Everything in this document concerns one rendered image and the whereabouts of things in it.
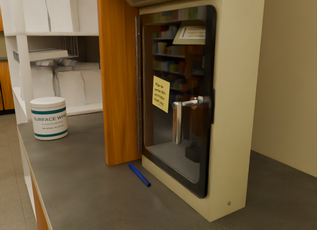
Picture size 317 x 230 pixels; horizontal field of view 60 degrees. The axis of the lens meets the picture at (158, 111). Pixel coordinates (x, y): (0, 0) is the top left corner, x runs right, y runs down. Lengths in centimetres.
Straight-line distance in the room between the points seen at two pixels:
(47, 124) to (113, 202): 53
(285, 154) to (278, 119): 12
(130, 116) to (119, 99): 7
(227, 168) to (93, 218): 32
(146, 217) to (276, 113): 57
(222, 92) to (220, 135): 9
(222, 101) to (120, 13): 42
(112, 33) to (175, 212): 50
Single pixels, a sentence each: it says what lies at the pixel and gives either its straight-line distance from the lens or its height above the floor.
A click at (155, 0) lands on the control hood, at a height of 141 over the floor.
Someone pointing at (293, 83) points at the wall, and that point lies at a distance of 95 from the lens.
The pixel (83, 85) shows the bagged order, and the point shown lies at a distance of 174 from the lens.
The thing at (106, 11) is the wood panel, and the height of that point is 140.
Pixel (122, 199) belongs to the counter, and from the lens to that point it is 73.
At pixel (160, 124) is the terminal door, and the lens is 71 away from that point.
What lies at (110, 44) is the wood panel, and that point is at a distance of 81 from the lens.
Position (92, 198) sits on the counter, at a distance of 74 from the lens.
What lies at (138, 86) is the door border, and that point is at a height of 120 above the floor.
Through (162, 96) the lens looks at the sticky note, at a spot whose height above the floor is 119.
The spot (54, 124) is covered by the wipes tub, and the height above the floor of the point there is 100.
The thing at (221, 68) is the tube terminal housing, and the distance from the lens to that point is 54.
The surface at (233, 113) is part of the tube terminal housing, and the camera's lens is 58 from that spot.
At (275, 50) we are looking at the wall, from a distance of 99.
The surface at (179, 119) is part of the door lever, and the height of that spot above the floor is 117.
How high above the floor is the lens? 133
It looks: 15 degrees down
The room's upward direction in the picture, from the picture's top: straight up
